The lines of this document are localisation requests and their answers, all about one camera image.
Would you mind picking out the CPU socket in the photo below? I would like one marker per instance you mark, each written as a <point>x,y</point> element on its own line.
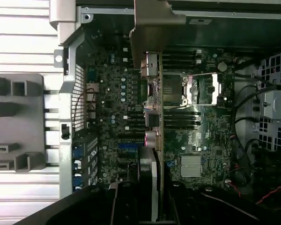
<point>174,89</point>

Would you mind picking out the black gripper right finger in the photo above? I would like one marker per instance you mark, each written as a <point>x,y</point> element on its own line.
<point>189,206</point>

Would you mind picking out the green motherboard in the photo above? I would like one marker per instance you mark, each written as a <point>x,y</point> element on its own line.
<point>112,93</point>

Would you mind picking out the round coin battery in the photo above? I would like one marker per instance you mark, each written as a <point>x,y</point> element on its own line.
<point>222,66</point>

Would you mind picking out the grey parts rack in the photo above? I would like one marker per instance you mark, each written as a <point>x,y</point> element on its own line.
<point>16,122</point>

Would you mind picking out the perforated metal disk bay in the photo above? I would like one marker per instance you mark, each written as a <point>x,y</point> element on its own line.
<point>276,103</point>

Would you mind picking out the grey card retention latch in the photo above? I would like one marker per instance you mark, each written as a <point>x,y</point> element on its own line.
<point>61,11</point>

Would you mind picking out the blue expansion slot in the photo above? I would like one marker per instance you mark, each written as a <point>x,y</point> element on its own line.
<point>128,145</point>

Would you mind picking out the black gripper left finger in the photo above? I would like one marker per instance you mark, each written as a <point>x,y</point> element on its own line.
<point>121,206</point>

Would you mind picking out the open grey PC case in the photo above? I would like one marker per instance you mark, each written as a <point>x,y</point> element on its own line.
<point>68,82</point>

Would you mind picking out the black RAM slot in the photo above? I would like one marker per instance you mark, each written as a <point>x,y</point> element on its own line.
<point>182,126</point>
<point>182,113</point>
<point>182,66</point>
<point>182,122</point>
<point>182,56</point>
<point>182,61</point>
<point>182,117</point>
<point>182,50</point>

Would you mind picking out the black expansion slot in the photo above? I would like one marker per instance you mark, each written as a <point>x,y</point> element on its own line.
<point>128,137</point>

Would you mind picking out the metal socket cover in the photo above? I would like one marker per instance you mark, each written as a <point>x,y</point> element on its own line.
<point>206,89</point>

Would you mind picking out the silver chipset heatsink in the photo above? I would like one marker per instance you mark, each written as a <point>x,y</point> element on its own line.
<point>190,165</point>

